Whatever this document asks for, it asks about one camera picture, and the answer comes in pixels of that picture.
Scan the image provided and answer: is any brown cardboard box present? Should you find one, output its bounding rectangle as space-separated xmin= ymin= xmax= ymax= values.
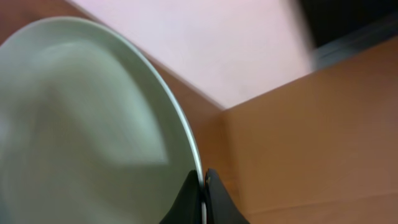
xmin=226 ymin=39 xmax=397 ymax=223

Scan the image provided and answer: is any mint plate with blue stain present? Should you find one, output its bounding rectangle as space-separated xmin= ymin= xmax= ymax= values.
xmin=1 ymin=17 xmax=202 ymax=223

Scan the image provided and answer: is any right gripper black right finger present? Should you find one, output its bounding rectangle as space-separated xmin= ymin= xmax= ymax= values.
xmin=204 ymin=169 xmax=249 ymax=224

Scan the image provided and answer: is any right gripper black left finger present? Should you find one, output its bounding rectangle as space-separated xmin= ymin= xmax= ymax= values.
xmin=160 ymin=170 xmax=202 ymax=224

